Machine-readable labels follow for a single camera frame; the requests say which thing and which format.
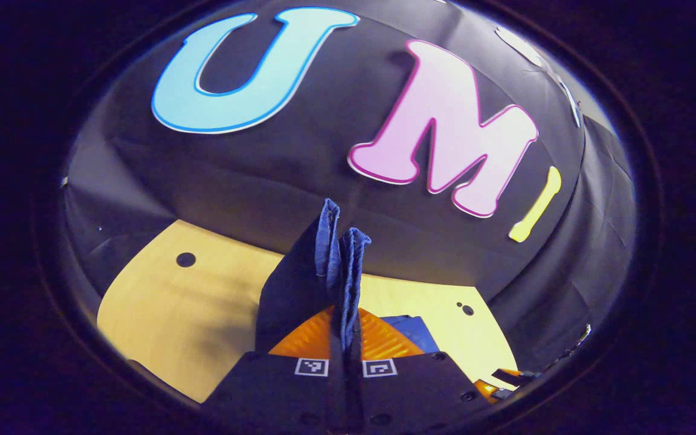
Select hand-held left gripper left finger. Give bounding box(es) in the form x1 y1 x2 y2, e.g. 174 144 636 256
202 305 347 433

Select blue jeans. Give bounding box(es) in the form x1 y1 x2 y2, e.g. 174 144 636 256
256 198 440 357

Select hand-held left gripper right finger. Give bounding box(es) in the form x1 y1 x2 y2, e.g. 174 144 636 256
348 308 494 433

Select black backdrop cloth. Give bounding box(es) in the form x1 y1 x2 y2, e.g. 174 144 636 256
61 0 636 372

